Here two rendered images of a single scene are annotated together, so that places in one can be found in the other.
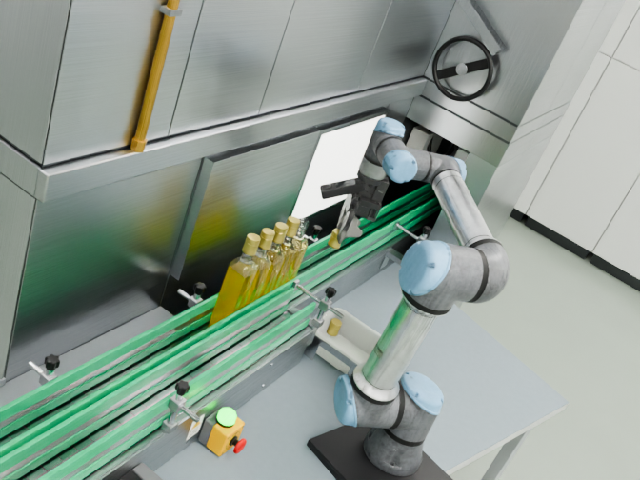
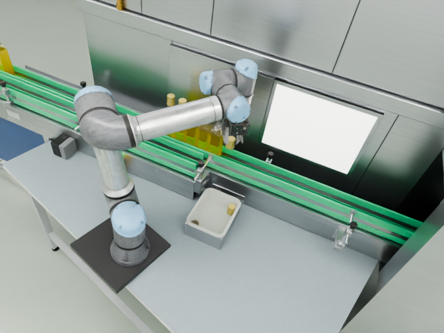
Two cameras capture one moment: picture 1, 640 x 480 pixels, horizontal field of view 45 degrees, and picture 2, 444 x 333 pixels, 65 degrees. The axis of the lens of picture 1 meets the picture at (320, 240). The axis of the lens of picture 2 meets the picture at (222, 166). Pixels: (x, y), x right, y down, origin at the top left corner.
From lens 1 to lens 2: 2.06 m
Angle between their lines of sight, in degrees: 67
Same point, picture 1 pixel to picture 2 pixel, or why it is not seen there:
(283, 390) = (166, 195)
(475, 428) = (188, 318)
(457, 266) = (80, 101)
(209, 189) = (171, 61)
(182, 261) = not seen: hidden behind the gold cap
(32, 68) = not seen: outside the picture
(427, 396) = (116, 214)
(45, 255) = (94, 42)
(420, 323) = not seen: hidden behind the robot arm
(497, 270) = (86, 120)
